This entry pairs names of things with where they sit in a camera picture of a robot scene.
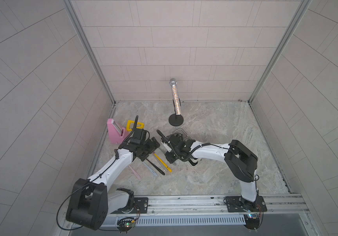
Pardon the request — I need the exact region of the yellow toothbrush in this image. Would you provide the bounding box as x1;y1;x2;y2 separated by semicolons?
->
153;152;172;173

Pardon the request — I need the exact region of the black toothbrush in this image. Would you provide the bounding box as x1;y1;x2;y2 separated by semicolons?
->
146;159;166;176

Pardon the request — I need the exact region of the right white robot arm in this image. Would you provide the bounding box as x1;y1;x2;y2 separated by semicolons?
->
157;130;258;203

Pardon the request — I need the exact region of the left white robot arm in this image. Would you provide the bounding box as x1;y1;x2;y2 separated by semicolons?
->
65;129;160;230

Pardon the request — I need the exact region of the light blue toothbrush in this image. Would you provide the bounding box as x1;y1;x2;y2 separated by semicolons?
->
142;162;158;177

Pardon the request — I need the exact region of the pink toothbrush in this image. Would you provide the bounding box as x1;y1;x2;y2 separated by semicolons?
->
128;165;141;180

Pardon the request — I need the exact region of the black microphone stand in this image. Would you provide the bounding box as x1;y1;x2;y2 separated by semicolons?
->
169;99;184;127

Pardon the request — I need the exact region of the yellow triangular block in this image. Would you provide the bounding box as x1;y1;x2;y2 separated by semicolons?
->
126;119;145;132

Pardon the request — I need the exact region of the pink metronome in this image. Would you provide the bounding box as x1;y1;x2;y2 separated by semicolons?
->
107;119;129;145

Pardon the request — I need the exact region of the rhinestone silver microphone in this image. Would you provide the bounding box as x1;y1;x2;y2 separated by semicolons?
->
169;78;182;116

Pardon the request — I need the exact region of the left controller board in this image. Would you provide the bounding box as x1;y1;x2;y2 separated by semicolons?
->
116;217;136;233

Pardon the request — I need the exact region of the controller board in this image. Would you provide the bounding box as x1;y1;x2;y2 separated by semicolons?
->
244;212;264;231
116;217;136;233

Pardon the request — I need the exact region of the right controller board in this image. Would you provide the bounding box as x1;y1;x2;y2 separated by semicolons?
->
244;212;264;231

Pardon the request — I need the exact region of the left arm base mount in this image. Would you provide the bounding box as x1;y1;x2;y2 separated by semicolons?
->
112;197;149;214

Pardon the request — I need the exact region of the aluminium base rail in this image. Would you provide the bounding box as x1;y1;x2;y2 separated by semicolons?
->
56;194;311;232

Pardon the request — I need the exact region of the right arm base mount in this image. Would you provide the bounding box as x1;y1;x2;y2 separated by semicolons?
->
224;195;267;213

